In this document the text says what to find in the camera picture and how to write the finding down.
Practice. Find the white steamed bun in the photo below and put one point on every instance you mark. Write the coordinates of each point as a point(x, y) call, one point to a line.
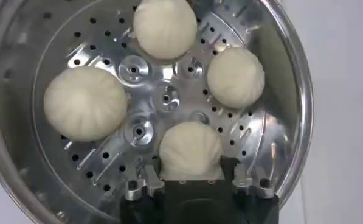
point(236, 77)
point(85, 103)
point(190, 149)
point(165, 29)

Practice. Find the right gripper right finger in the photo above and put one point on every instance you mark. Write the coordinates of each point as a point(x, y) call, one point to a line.
point(254, 185)

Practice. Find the steel steamer basket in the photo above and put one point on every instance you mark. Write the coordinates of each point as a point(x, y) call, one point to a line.
point(23, 158)

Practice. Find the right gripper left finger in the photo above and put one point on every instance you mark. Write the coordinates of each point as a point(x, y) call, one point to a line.
point(138, 185)

